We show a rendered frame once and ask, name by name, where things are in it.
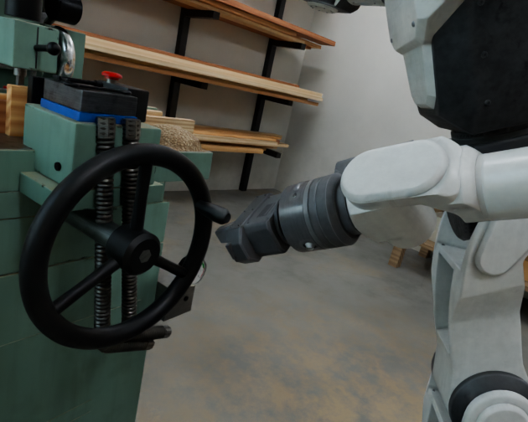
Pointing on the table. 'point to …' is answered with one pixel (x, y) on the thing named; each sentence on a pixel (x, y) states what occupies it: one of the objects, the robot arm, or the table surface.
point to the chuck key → (79, 80)
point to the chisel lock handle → (49, 48)
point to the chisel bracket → (18, 43)
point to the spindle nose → (24, 9)
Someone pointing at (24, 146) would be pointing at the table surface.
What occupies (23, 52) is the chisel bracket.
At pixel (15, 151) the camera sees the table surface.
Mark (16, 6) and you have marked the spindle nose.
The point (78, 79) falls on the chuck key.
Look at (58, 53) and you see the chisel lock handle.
